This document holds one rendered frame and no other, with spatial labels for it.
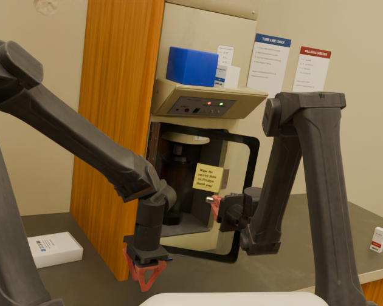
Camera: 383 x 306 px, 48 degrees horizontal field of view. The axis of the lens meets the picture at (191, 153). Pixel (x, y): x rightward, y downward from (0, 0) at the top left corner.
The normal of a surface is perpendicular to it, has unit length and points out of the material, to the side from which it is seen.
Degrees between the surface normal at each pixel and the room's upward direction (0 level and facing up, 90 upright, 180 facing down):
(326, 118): 63
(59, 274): 0
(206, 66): 90
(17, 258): 56
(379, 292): 90
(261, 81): 90
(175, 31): 90
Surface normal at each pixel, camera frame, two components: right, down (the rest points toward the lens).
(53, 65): 0.51, 0.29
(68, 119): 0.89, -0.29
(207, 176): -0.06, 0.24
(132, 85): -0.84, 0.00
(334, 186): 0.12, -0.22
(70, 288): 0.15, -0.96
